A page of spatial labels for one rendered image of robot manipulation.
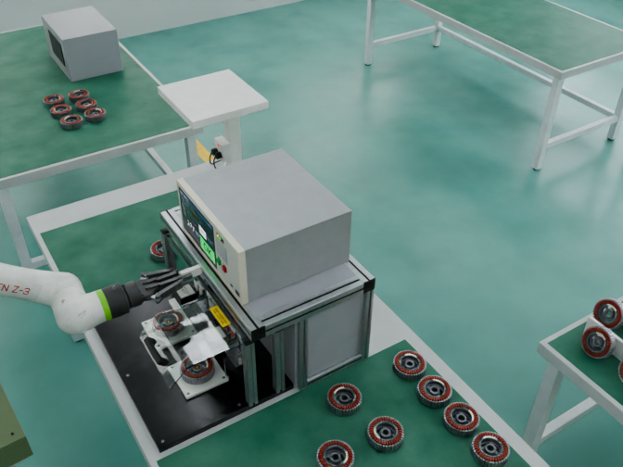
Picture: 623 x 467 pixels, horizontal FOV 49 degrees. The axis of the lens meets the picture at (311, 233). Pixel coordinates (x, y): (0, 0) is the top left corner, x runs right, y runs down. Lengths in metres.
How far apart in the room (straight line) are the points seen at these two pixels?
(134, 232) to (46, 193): 1.82
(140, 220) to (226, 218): 1.05
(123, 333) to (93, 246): 0.56
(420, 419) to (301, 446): 0.39
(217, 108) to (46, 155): 1.09
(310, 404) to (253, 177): 0.76
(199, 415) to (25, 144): 2.00
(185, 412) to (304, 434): 0.38
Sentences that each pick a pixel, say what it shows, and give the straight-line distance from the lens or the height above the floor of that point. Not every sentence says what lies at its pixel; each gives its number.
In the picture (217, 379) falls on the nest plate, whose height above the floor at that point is 0.78.
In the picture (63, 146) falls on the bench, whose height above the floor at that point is 0.75.
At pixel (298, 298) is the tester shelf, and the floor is 1.11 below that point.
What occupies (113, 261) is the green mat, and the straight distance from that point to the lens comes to 2.87.
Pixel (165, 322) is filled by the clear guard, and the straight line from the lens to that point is 2.12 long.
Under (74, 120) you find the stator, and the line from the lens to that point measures 3.86.
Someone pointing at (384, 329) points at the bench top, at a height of 0.75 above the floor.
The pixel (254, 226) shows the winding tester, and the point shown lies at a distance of 2.03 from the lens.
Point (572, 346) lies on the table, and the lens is 2.62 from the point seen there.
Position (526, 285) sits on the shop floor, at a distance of 3.97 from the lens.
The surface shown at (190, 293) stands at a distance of 2.41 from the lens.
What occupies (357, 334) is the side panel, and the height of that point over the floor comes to 0.88.
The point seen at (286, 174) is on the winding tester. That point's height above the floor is 1.32.
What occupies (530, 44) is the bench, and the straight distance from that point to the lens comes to 4.93.
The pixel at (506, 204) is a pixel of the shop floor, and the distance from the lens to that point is 4.56.
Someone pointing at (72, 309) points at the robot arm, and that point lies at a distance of 1.98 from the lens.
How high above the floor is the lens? 2.55
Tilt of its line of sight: 38 degrees down
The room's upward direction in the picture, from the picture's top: 1 degrees clockwise
